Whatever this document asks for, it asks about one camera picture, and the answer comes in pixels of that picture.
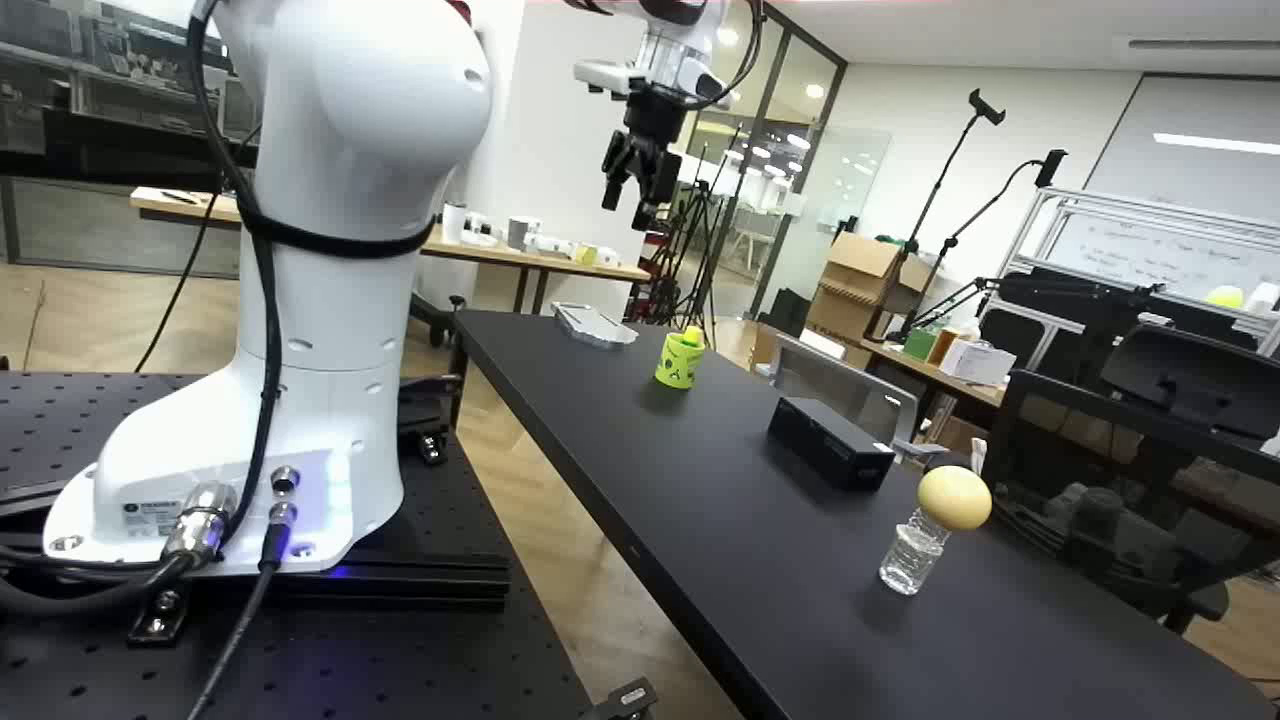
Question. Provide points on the tall black stand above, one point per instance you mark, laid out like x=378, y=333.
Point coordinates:
x=940, y=181

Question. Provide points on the clear drinking glass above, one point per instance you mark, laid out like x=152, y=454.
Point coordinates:
x=915, y=556

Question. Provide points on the yellow egg-shaped ball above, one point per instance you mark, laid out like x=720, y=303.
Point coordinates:
x=952, y=496

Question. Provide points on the black rectangular box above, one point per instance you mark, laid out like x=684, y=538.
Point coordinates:
x=827, y=443

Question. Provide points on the white flat object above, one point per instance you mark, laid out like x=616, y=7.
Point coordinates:
x=595, y=326

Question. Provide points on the yellow mug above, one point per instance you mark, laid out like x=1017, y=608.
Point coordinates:
x=678, y=361

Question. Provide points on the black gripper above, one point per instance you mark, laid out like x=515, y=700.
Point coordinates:
x=653, y=118

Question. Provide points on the cardboard box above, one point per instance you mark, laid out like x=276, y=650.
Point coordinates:
x=855, y=286

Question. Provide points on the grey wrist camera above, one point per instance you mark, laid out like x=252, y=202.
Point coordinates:
x=609, y=77

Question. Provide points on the short black stand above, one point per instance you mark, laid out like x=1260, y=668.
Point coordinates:
x=985, y=215

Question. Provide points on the whiteboard on frame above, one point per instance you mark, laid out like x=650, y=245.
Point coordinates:
x=1144, y=245

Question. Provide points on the long wooden desk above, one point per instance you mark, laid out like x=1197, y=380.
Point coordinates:
x=534, y=256

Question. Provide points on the black camera tripod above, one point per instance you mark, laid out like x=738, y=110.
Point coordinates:
x=705, y=255

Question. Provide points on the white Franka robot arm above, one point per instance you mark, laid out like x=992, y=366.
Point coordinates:
x=347, y=132

